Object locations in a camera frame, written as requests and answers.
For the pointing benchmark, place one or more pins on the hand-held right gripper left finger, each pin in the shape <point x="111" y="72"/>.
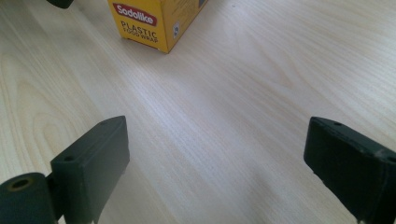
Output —
<point x="90" y="168"/>

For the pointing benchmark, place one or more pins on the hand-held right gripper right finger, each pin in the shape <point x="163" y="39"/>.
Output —
<point x="348" y="161"/>

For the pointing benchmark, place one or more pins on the yellow plastic wrap box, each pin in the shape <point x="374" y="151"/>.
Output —
<point x="155" y="21"/>

